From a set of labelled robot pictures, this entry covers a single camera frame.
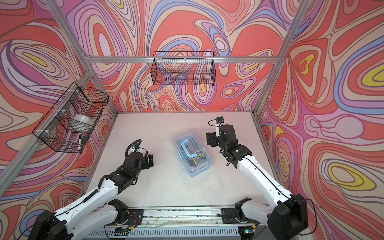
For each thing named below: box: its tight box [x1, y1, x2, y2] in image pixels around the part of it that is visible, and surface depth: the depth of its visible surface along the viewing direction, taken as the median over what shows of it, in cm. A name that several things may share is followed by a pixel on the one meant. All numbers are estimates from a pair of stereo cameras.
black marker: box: [78, 134, 82, 153], surface depth 73 cm
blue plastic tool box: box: [173, 131, 213, 177], surface depth 86 cm
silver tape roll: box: [71, 114, 96, 127], surface depth 75 cm
